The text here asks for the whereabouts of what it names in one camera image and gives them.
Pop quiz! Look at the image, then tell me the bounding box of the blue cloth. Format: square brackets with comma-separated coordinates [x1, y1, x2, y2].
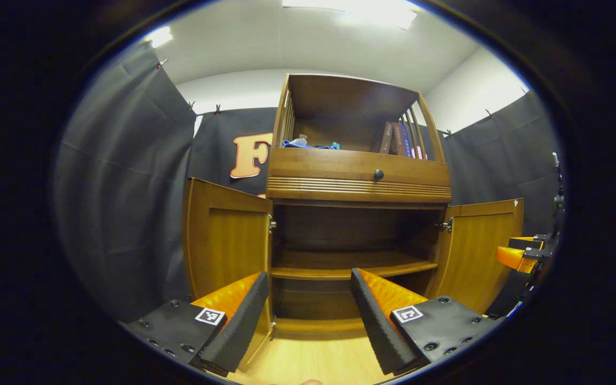
[282, 140, 335, 150]

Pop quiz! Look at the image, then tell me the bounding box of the wooden inner shelf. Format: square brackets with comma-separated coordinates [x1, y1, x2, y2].
[271, 250, 440, 280]

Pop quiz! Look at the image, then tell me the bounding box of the black backdrop cloth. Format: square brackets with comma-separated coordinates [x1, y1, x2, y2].
[54, 40, 563, 324]

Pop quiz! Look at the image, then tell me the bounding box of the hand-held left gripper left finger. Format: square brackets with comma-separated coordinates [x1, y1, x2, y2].
[126, 271, 270, 375]

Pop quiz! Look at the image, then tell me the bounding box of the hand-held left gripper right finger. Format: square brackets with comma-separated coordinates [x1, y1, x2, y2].
[350, 268, 502, 375]

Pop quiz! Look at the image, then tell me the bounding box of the wooden cabinet door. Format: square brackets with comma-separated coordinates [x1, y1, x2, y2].
[182, 178, 275, 369]
[426, 198, 525, 315]

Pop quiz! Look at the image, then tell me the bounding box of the ceiling light panel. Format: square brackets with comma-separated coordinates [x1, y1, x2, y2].
[148, 26, 174, 49]

